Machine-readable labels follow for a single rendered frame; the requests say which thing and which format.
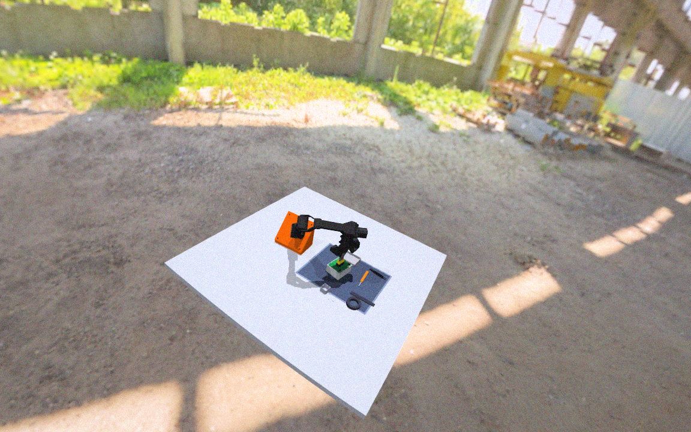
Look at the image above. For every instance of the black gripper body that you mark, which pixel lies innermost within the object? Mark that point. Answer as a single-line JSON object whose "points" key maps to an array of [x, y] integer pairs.
{"points": [[337, 250]]}

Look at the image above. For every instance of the green circuit board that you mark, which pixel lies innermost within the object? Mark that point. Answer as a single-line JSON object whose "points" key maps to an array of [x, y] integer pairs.
{"points": [[343, 267]]}

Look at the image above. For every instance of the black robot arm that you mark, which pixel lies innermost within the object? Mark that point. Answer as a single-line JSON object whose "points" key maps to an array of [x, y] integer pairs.
{"points": [[349, 230]]}

